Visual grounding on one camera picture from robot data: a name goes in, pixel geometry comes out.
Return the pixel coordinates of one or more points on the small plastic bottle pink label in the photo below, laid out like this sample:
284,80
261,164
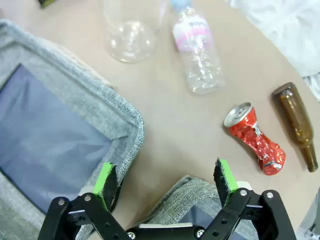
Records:
197,50

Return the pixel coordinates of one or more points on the large clear plastic bottle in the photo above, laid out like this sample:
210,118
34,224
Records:
132,42

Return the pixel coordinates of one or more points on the brown glass bottle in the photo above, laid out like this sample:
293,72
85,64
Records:
297,120

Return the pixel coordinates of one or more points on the grey metal mount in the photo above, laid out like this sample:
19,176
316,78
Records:
311,217

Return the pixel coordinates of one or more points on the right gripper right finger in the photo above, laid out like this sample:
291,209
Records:
228,185

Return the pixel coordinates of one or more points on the person in white jacket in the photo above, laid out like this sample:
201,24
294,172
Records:
287,30

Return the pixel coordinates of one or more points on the small dark olive object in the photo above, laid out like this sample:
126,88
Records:
46,2

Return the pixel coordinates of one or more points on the crushed red can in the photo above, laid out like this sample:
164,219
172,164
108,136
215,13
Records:
252,137

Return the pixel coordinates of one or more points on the grey fabric basket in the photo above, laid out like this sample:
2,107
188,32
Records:
75,82
185,197

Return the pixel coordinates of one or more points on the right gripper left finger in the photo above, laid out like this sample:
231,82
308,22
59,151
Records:
100,190

